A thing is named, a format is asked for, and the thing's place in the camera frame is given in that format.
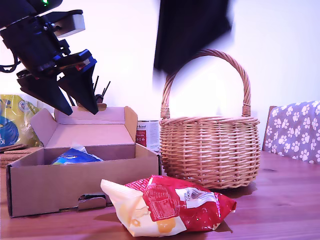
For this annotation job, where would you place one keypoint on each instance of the wooden reed stick holder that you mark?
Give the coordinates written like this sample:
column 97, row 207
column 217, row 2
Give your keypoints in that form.
column 102, row 107

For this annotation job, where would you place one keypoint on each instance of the white and red carton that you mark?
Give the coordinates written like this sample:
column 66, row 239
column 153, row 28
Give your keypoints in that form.
column 150, row 135

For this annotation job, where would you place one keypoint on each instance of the blue egg bag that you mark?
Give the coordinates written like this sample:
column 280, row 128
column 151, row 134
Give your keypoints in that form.
column 75, row 158

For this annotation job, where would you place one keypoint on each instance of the red and white egg bag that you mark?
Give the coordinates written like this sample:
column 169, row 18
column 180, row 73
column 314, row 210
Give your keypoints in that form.
column 175, row 200

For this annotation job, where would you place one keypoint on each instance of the small brown bottle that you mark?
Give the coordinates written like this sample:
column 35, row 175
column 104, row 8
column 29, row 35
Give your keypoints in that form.
column 100, row 98

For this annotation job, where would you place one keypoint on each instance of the yellow and blue plastic bag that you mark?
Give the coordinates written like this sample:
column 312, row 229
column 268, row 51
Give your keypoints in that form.
column 15, row 120

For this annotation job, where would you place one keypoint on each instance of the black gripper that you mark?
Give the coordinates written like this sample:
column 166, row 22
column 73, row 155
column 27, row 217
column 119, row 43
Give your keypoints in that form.
column 32, row 47

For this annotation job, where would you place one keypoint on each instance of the black reed stick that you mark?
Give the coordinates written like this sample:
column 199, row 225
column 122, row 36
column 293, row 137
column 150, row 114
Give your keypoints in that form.
column 97, row 80
column 106, row 88

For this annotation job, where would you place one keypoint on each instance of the thin round cork coaster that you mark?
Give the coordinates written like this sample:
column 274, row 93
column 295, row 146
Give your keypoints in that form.
column 15, row 148

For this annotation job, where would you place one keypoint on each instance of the thick cork trivet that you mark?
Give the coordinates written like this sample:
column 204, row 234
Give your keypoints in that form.
column 12, row 160

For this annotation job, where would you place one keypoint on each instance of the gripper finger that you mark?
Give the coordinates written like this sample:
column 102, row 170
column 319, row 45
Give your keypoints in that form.
column 190, row 25

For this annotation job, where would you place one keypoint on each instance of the brown cardboard box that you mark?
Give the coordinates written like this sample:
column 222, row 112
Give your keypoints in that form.
column 75, row 182

